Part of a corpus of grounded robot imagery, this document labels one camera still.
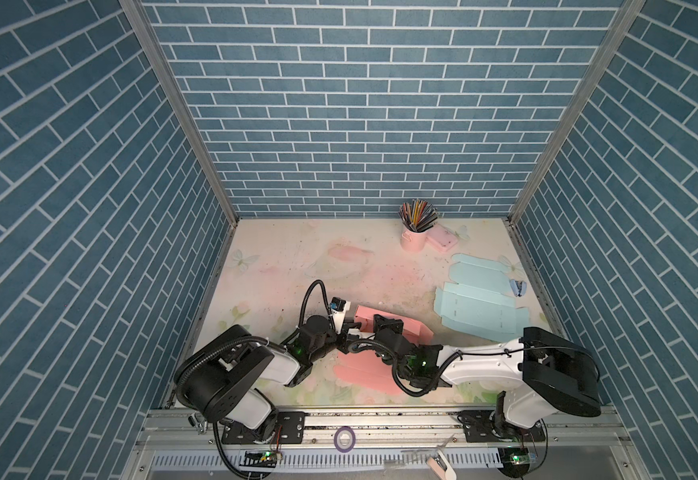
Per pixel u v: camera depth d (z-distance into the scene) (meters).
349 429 0.75
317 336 0.68
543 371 0.43
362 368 0.86
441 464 0.68
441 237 1.12
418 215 1.05
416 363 0.63
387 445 0.72
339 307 0.77
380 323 0.72
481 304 0.97
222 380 0.44
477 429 0.74
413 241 1.05
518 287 0.99
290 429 0.73
